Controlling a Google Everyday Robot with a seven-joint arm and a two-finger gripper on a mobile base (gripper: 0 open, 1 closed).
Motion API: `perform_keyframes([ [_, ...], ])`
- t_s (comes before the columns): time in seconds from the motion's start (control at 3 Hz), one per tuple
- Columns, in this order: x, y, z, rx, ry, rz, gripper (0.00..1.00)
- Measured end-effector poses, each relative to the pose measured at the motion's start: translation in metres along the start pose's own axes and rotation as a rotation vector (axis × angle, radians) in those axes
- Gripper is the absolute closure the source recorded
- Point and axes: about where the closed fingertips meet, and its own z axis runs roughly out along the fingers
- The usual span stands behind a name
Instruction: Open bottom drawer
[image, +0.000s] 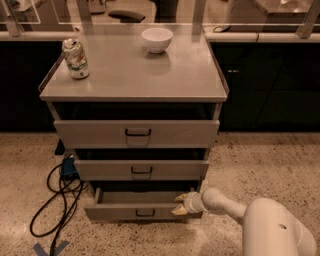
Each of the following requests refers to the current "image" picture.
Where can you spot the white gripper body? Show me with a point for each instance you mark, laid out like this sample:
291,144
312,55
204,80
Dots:
190,203

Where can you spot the grey bottom drawer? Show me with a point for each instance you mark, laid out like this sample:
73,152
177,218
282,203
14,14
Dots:
131,206

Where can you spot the grey drawer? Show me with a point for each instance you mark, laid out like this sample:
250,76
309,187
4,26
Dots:
141,170
103,134
131,206

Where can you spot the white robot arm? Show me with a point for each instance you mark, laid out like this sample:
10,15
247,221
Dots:
268,227

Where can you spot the grey drawer cabinet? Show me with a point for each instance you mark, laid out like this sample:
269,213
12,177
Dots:
126,82

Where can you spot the grey middle drawer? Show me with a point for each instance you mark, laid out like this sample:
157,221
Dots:
141,170

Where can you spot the grey top drawer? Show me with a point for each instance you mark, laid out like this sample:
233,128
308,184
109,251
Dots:
103,134

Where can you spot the blue power box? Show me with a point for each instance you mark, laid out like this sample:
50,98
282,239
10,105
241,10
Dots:
68,169

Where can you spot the white bowl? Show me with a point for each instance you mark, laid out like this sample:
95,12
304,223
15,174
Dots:
157,40

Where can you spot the crushed drink can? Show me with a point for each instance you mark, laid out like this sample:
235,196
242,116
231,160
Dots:
75,58

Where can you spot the black chair armrest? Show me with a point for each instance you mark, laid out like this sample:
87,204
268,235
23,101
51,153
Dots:
127,16

